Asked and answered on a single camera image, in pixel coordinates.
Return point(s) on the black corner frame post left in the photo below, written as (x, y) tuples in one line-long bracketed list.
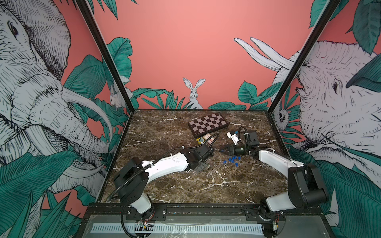
[(96, 34)]

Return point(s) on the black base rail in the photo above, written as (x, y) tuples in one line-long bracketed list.
[(162, 211)]

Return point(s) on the black corner frame post right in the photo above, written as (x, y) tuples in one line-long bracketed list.
[(320, 25)]

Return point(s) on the white perforated strip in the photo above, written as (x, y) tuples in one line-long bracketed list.
[(247, 229)]

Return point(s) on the playing card box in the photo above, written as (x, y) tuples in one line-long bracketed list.
[(206, 138)]

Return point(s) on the yellow butterfly toy block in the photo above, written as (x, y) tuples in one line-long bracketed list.
[(200, 140)]

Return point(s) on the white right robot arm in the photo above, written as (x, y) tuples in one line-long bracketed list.
[(306, 187)]

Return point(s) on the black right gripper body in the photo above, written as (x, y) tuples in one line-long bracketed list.
[(239, 150)]

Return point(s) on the black corner frame post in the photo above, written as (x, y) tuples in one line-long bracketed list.
[(320, 25), (96, 34)]

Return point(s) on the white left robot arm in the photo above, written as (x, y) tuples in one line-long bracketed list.
[(131, 181)]

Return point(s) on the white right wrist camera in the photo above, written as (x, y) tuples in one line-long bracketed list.
[(234, 137)]

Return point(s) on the folding chess board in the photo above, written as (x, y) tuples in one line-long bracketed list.
[(207, 124)]

